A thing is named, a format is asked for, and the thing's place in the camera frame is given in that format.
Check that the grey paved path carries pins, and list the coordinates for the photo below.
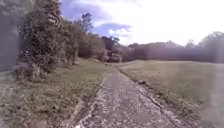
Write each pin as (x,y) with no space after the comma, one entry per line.
(120,103)

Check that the distant line of trees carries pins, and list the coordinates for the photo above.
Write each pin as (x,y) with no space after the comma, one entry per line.
(176,51)

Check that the grass field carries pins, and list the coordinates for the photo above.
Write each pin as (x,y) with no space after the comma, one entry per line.
(176,78)

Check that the grass verge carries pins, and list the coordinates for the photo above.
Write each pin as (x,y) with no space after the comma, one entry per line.
(50,93)

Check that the row of trees and bushes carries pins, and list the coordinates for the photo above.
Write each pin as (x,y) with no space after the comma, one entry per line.
(46,40)

